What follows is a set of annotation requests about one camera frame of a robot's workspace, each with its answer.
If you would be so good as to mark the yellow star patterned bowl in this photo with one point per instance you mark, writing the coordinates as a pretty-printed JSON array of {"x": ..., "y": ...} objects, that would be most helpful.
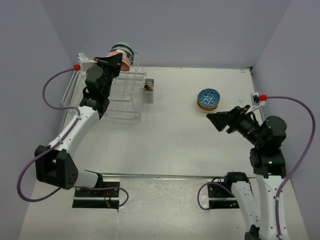
[{"x": 207, "y": 106}]

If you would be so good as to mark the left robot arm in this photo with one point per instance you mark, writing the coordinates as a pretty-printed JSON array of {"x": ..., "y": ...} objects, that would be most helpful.
[{"x": 54, "y": 163}]

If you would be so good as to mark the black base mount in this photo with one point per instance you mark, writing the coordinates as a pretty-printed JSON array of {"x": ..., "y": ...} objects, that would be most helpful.
[
  {"x": 106, "y": 199},
  {"x": 219, "y": 198}
]

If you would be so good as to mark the pale green bowl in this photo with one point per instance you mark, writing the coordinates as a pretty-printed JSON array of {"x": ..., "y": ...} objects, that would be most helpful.
[{"x": 122, "y": 45}]

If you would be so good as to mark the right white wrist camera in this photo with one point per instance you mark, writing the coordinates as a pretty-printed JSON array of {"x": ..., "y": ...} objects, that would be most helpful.
[{"x": 257, "y": 101}]

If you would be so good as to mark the brown cutlery bundle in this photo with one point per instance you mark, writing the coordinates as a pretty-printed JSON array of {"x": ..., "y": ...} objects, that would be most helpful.
[{"x": 147, "y": 87}]

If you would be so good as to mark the salmon pink patterned bowl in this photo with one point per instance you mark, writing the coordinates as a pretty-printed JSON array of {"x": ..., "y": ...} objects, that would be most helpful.
[{"x": 126, "y": 59}]

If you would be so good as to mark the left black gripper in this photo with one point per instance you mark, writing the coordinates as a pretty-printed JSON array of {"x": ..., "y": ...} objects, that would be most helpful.
[{"x": 112, "y": 62}]

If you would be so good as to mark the dark teal white bowl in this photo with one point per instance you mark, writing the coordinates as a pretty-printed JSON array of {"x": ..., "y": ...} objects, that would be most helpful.
[{"x": 208, "y": 96}]

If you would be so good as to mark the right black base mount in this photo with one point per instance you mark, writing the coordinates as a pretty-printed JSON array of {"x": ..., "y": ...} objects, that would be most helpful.
[{"x": 219, "y": 198}]

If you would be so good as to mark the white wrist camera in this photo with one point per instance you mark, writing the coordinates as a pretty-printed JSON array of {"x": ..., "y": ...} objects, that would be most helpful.
[
  {"x": 257, "y": 101},
  {"x": 84, "y": 62}
]

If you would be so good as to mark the white wire dish rack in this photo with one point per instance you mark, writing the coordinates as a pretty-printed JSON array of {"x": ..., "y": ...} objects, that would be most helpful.
[{"x": 126, "y": 96}]

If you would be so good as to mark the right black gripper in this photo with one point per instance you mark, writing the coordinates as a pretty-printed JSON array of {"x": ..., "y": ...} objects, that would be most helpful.
[{"x": 220, "y": 119}]

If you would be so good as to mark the yellow teal patterned bowl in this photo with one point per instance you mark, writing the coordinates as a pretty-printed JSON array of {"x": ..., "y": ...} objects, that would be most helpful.
[{"x": 207, "y": 110}]

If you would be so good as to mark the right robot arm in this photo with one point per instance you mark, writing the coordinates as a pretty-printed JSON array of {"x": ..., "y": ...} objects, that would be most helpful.
[{"x": 266, "y": 220}]

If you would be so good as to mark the pink leaf patterned bowl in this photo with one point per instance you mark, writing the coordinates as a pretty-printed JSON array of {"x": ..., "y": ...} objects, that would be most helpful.
[{"x": 205, "y": 107}]

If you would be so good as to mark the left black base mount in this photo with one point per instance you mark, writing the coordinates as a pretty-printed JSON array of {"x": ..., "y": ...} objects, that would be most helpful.
[{"x": 106, "y": 199}]

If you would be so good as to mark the grey cutlery holder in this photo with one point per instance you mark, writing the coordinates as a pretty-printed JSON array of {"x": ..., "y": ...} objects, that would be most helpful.
[{"x": 149, "y": 95}]

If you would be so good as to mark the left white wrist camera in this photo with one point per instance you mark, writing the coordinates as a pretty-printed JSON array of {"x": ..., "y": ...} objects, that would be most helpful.
[{"x": 84, "y": 62}]

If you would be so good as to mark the black rimmed bowl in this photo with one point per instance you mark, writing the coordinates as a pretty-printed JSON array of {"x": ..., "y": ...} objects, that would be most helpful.
[{"x": 126, "y": 49}]

